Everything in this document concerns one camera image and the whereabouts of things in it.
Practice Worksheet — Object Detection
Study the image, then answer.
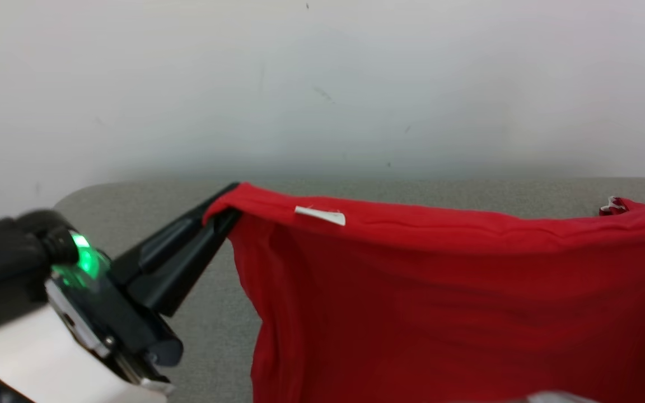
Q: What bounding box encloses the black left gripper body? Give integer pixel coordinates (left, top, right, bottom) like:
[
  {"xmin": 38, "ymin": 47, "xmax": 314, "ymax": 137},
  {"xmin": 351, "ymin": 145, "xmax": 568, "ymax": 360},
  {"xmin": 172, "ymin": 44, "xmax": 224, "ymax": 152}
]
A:
[{"xmin": 45, "ymin": 232, "xmax": 184, "ymax": 392}]

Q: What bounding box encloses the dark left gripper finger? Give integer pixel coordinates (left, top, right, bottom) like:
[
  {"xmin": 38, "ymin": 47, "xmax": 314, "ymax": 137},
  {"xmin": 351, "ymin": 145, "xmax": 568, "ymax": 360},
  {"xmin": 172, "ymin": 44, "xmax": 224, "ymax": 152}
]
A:
[
  {"xmin": 127, "ymin": 209, "xmax": 241, "ymax": 317},
  {"xmin": 109, "ymin": 182, "xmax": 241, "ymax": 284}
]

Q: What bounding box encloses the red jersey white striped trim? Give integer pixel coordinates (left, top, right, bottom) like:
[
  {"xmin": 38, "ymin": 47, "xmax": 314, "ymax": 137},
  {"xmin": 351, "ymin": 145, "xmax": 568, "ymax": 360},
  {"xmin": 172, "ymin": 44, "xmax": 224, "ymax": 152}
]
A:
[{"xmin": 202, "ymin": 182, "xmax": 645, "ymax": 403}]

